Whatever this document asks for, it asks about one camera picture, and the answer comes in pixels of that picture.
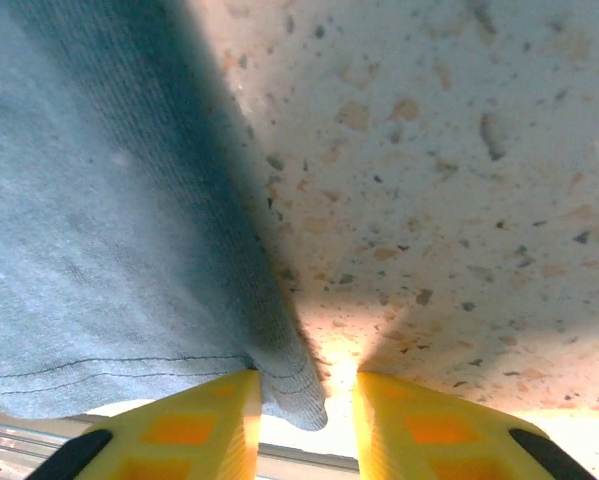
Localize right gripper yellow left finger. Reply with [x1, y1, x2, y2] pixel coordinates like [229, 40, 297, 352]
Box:
[26, 368, 264, 480]

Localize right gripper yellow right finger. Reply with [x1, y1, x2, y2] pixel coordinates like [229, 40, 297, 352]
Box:
[352, 371, 598, 480]

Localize blue t-shirt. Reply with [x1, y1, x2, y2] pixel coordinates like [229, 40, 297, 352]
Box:
[0, 0, 329, 432]

